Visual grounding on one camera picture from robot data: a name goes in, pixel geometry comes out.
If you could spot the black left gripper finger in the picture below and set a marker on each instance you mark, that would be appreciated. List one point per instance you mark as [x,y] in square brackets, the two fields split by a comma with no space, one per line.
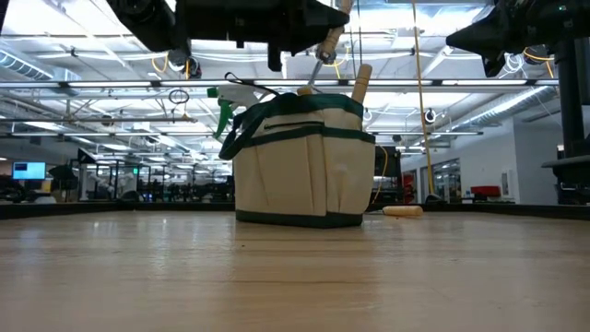
[318,20]

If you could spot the beige green canvas gardening bag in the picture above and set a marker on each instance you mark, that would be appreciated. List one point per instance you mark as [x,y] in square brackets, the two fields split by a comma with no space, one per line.
[304,175]

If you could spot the black background workstation frames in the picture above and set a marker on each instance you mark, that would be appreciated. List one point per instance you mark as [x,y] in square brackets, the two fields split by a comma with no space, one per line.
[115,184]

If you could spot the green spray bottle white trigger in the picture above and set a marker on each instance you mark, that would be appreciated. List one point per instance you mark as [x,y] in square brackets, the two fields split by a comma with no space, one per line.
[235,96]

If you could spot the black cabinet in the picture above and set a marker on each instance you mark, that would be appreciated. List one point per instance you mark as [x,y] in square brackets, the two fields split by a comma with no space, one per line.
[389,175]

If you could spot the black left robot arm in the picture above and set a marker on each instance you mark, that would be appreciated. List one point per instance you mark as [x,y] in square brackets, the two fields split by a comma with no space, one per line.
[147,23]

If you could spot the long ceiling light rail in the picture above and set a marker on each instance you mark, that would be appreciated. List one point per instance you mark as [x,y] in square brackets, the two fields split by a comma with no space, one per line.
[392,83]

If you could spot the blue lit computer monitor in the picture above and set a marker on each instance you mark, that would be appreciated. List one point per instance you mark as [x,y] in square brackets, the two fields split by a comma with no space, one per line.
[29,171]

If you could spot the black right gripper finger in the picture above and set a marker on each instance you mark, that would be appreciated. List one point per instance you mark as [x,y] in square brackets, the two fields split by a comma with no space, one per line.
[481,39]

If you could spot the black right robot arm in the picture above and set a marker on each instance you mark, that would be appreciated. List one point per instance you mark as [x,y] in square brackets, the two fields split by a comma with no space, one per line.
[571,115]

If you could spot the red box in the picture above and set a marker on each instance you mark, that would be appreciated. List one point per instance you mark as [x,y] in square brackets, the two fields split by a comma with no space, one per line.
[486,192]

